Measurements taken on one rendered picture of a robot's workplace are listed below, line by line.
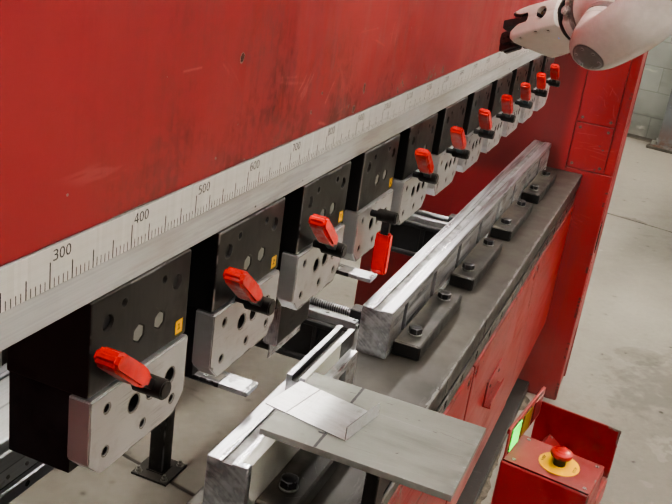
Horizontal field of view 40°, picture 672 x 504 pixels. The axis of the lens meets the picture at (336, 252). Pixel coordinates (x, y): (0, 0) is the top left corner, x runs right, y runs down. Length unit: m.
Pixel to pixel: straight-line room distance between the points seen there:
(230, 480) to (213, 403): 1.97
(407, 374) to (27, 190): 1.13
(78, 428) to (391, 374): 0.95
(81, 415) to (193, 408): 2.38
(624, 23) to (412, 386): 0.73
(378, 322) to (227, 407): 1.55
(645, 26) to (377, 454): 0.64
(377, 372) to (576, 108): 1.79
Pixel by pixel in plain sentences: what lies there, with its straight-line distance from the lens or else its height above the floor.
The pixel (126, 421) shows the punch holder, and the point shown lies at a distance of 0.83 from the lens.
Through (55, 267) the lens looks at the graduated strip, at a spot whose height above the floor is 1.38.
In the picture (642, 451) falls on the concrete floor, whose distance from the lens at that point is 3.44.
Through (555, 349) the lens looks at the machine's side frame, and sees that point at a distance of 3.50.
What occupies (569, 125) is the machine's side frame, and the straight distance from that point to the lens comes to 3.26.
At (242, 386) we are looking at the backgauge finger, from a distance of 1.29.
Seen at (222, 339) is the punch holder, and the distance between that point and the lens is 0.95.
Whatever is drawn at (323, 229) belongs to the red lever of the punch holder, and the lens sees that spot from 1.04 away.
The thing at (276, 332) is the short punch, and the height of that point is 1.12.
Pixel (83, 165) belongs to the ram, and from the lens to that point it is 0.67.
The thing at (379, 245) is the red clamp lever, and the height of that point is 1.20.
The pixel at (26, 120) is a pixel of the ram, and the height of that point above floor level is 1.50.
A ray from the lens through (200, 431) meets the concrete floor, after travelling 3.03.
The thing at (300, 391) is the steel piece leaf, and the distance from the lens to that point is 1.30.
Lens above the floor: 1.65
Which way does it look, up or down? 21 degrees down
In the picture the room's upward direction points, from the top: 8 degrees clockwise
